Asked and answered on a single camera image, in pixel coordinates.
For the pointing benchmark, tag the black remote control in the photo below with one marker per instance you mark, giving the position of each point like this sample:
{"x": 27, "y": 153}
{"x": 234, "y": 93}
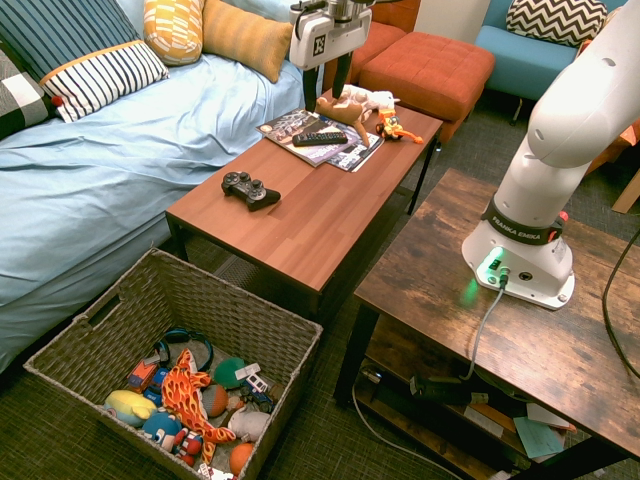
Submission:
{"x": 320, "y": 138}

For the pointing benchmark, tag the blue black headphones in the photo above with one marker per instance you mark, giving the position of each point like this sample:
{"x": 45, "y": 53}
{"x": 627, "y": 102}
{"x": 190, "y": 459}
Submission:
{"x": 202, "y": 347}

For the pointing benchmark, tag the yellow white patterned pillow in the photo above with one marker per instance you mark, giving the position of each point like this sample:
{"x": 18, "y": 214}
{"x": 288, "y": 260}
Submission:
{"x": 172, "y": 30}

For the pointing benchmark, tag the black white chevron pillow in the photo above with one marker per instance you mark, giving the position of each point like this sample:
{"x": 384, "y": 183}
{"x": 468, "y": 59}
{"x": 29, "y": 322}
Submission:
{"x": 555, "y": 20}

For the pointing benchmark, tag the white blue toy bus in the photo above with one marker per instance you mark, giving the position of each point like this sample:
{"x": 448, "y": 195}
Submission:
{"x": 257, "y": 390}

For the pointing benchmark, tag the plain orange ball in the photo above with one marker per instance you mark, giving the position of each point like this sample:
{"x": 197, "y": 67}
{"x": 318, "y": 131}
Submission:
{"x": 241, "y": 457}

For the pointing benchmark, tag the black gamepad controller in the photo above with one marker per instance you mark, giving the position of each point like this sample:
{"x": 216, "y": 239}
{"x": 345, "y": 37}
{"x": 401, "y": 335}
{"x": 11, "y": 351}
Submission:
{"x": 250, "y": 192}

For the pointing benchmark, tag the bed with light blue sheet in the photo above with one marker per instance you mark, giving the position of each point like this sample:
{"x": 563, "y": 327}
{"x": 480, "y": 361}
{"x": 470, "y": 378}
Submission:
{"x": 110, "y": 170}

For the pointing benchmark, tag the orange tufted ottoman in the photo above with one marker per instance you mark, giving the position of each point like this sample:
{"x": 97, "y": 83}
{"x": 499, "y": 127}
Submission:
{"x": 430, "y": 70}

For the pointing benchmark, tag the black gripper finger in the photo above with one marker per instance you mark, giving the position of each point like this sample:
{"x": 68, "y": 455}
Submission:
{"x": 342, "y": 75}
{"x": 310, "y": 90}

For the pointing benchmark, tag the teal paper sheet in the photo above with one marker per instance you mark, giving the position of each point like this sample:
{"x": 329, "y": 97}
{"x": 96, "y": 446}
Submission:
{"x": 537, "y": 437}

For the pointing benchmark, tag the orange toy truck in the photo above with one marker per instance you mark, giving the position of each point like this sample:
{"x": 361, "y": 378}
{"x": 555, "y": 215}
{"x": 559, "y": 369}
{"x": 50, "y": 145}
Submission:
{"x": 141, "y": 375}

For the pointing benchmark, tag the red blue toy figure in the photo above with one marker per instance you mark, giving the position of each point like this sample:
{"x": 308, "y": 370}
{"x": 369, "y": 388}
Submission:
{"x": 189, "y": 446}

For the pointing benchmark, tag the brown plush animal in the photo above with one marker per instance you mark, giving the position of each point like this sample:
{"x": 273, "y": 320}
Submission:
{"x": 345, "y": 114}

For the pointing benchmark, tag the white paper sheet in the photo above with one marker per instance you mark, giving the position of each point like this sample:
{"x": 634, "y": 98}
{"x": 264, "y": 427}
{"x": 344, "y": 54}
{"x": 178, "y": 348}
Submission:
{"x": 545, "y": 414}

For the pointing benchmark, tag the dark power box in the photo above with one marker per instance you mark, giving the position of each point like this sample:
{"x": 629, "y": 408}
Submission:
{"x": 440, "y": 390}

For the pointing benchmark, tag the white grey plush toy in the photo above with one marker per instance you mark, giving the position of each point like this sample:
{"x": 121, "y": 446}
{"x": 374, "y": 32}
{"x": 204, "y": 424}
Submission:
{"x": 250, "y": 424}

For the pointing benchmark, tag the smaller magazine with dark cover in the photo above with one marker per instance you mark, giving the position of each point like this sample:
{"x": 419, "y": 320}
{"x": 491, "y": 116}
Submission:
{"x": 357, "y": 155}

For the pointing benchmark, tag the light wooden furniture piece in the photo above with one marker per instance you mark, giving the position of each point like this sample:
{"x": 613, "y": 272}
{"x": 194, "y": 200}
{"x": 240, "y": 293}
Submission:
{"x": 627, "y": 165}

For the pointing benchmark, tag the white plush animal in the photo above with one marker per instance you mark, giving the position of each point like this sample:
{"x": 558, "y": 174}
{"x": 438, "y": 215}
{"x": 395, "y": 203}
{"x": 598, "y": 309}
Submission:
{"x": 370, "y": 97}

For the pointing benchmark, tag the mustard yellow pillow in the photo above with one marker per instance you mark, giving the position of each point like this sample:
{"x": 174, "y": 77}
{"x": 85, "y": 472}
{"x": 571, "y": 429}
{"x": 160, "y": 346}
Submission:
{"x": 245, "y": 37}

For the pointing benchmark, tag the blue toy car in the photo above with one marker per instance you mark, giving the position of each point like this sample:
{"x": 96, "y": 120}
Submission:
{"x": 156, "y": 387}

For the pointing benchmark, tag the rustic brown robot table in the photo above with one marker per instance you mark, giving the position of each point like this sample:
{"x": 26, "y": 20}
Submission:
{"x": 540, "y": 350}

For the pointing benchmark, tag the white navy striped pillow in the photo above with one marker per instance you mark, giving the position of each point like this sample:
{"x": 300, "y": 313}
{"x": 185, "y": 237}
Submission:
{"x": 105, "y": 77}

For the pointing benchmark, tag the white gripper body with marker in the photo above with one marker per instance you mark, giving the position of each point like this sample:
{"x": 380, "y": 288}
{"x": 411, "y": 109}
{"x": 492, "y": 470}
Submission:
{"x": 330, "y": 40}

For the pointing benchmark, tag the green ball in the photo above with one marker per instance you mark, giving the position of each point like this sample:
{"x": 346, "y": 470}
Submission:
{"x": 231, "y": 374}

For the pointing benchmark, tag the black white checked pillow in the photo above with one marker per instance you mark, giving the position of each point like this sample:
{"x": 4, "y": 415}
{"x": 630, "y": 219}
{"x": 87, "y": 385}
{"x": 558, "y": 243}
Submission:
{"x": 20, "y": 100}

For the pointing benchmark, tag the orange toy vehicle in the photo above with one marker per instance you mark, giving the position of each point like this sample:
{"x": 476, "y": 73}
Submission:
{"x": 391, "y": 127}

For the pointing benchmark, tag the blue upholstered armchair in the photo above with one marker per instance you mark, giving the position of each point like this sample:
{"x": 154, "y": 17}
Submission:
{"x": 520, "y": 65}

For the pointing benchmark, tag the navy striped large pillow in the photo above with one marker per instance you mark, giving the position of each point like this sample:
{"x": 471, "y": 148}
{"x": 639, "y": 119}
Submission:
{"x": 65, "y": 30}

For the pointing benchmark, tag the orange flame pattern plush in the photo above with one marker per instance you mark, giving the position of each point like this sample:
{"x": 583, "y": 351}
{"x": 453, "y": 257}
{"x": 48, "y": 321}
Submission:
{"x": 187, "y": 395}

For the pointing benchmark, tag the yellow plush toy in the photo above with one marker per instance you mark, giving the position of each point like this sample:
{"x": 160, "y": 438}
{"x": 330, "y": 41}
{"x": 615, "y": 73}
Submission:
{"x": 127, "y": 407}

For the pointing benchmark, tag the blue plush toy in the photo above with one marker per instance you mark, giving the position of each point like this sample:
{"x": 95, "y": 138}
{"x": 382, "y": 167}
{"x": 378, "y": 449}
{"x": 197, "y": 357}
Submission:
{"x": 160, "y": 430}

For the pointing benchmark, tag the red-brown wooden coffee table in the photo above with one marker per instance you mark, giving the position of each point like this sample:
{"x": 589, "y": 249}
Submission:
{"x": 320, "y": 215}

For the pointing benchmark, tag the orange grey ball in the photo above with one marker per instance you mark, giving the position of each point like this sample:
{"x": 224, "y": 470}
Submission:
{"x": 216, "y": 400}

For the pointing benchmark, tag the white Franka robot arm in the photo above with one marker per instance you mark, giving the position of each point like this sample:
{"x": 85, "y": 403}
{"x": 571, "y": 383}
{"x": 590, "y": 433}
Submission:
{"x": 560, "y": 125}

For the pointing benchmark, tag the large magazine with dark cover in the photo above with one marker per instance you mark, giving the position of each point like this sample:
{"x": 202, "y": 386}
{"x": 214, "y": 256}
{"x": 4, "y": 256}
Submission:
{"x": 300, "y": 150}

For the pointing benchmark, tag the grey wicker basket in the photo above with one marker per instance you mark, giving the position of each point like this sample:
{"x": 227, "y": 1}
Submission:
{"x": 200, "y": 300}

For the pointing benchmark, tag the orange upholstered seat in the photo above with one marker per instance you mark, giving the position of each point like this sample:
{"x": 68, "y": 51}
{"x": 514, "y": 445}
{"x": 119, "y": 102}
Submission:
{"x": 385, "y": 35}

